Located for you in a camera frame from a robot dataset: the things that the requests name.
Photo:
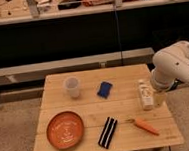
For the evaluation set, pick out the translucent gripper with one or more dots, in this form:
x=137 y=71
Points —
x=159 y=98

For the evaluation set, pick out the black white striped eraser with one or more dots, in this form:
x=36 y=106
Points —
x=107 y=132

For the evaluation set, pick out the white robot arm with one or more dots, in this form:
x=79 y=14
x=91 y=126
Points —
x=170 y=63

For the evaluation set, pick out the white bottle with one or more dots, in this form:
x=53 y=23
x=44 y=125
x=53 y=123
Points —
x=145 y=93

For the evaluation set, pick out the orange toy carrot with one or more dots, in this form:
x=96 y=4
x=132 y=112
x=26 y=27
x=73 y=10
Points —
x=144 y=125

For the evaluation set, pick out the blue sponge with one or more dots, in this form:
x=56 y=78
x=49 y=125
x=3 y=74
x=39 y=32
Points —
x=104 y=90

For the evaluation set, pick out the wooden table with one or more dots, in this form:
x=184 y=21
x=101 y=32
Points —
x=123 y=104

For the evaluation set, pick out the clear plastic cup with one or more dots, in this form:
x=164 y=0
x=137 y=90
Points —
x=71 y=86

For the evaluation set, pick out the orange plate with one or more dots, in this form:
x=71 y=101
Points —
x=65 y=130

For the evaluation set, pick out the black box on shelf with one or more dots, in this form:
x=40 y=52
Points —
x=68 y=4

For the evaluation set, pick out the metal shelf frame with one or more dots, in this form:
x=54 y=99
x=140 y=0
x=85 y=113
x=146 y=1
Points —
x=20 y=11

